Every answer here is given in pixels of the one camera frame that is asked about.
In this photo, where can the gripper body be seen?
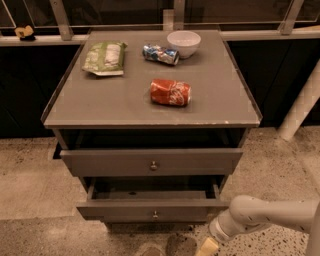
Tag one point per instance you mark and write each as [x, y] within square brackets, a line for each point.
[217, 230]

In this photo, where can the grey drawer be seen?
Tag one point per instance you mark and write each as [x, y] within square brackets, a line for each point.
[175, 199]
[151, 162]

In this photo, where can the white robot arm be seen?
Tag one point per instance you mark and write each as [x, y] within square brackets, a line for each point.
[247, 214]

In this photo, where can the grey top drawer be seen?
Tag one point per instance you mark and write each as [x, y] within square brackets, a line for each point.
[151, 162]

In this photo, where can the grey drawer cabinet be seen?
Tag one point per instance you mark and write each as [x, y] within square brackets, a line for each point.
[116, 112]

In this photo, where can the white diagonal pole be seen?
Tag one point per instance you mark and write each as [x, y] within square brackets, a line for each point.
[305, 101]

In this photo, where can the red crushed cola can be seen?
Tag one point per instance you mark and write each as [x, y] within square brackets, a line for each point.
[170, 92]

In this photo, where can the blue crushed soda can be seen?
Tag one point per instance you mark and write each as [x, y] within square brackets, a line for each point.
[160, 54]

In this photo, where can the white bowl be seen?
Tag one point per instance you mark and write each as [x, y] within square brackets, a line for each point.
[185, 42]

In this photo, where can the green snack bag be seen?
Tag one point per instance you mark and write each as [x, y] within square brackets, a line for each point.
[105, 58]

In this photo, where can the small yellow black object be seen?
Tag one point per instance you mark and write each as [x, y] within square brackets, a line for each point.
[25, 33]

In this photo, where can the metal window railing frame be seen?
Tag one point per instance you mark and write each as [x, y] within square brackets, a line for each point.
[67, 21]

